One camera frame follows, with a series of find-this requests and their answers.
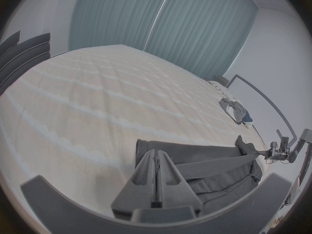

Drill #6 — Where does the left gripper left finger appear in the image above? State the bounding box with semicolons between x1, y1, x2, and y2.
111;150;159;219

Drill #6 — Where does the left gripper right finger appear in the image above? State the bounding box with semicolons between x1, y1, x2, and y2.
159;150;203;215

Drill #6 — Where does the black T-shirt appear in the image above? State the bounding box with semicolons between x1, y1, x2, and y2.
135;135;271;213

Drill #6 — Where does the pile of clothes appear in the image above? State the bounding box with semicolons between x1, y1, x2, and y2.
219;97;254;130

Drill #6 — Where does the bed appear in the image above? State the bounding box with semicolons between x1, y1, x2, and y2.
0;44;297;228

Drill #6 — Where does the white printed pillow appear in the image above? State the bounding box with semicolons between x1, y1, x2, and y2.
207;80;236;100

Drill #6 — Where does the grey bedside table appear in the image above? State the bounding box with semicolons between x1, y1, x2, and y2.
204;75;229;85

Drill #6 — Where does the blue-green curtain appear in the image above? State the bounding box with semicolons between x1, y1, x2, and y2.
143;0;259;79
68;0;175;52

